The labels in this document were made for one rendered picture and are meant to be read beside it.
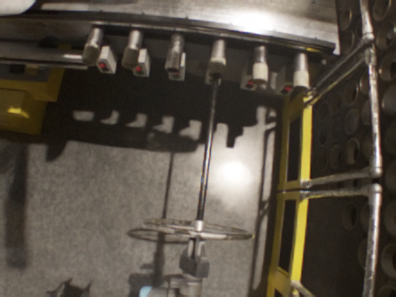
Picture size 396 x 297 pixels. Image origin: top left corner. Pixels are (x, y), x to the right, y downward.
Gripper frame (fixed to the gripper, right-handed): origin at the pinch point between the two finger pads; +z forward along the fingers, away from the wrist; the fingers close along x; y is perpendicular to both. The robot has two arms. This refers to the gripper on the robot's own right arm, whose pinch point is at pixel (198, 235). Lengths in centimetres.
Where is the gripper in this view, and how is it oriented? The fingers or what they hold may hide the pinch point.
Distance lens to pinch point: 98.9
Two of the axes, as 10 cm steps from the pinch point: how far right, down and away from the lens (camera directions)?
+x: 4.7, -1.2, -8.7
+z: 1.3, -9.7, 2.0
